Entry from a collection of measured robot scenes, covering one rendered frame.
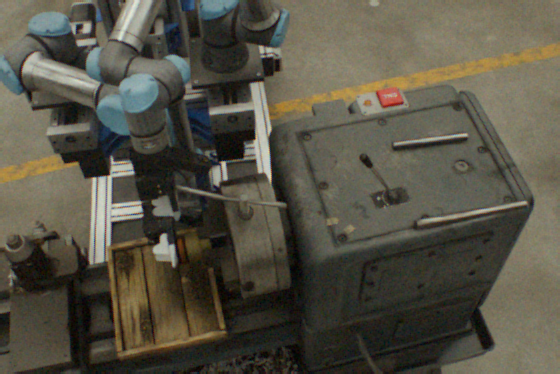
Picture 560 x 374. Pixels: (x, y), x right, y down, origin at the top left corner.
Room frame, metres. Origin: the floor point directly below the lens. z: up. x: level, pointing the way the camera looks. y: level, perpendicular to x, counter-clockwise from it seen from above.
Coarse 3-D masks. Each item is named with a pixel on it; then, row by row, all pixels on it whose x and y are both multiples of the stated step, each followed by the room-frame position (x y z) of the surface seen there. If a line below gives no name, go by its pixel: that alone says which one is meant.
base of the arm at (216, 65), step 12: (204, 48) 1.49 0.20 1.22; (216, 48) 1.46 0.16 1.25; (228, 48) 1.46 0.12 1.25; (240, 48) 1.48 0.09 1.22; (204, 60) 1.47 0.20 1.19; (216, 60) 1.45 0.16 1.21; (228, 60) 1.45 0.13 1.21; (240, 60) 1.47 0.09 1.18; (216, 72) 1.44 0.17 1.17; (228, 72) 1.44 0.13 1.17
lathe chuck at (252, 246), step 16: (224, 192) 0.94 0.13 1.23; (240, 192) 0.93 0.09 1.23; (256, 192) 0.93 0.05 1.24; (256, 208) 0.88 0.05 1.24; (240, 224) 0.84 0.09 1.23; (256, 224) 0.84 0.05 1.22; (240, 240) 0.81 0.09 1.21; (256, 240) 0.81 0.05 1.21; (240, 256) 0.78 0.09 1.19; (256, 256) 0.78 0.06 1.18; (272, 256) 0.78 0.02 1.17; (240, 272) 0.76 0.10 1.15; (256, 272) 0.76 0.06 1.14; (272, 272) 0.76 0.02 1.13; (240, 288) 0.80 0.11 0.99; (256, 288) 0.75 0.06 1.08; (272, 288) 0.75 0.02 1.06
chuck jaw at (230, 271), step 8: (216, 248) 0.86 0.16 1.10; (224, 248) 0.86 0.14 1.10; (232, 248) 0.85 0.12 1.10; (208, 256) 0.83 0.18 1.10; (216, 256) 0.83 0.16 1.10; (224, 256) 0.83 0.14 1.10; (232, 256) 0.83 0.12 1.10; (208, 264) 0.82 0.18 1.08; (216, 264) 0.81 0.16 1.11; (224, 264) 0.81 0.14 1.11; (232, 264) 0.80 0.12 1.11; (216, 272) 0.79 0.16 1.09; (224, 272) 0.78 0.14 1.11; (232, 272) 0.78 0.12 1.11; (224, 280) 0.76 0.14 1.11; (232, 280) 0.76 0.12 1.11; (248, 288) 0.75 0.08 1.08
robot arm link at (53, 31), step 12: (48, 12) 1.51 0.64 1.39; (36, 24) 1.44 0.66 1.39; (48, 24) 1.44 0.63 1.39; (60, 24) 1.44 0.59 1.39; (24, 36) 1.42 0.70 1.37; (36, 36) 1.41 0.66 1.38; (48, 36) 1.41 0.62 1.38; (60, 36) 1.42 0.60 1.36; (72, 36) 1.46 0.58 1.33; (48, 48) 1.38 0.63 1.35; (60, 48) 1.41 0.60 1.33; (72, 48) 1.44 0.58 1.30; (60, 60) 1.41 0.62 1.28
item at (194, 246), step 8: (192, 232) 0.90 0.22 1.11; (176, 240) 0.88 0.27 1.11; (184, 240) 0.88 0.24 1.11; (192, 240) 0.87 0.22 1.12; (200, 240) 0.88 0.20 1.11; (208, 240) 0.88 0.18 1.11; (176, 248) 0.85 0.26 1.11; (184, 248) 0.86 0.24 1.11; (192, 248) 0.85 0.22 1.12; (200, 248) 0.85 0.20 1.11; (208, 248) 0.86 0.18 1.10; (184, 256) 0.84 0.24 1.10; (192, 256) 0.84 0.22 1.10; (200, 256) 0.84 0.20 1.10; (184, 264) 0.83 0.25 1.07
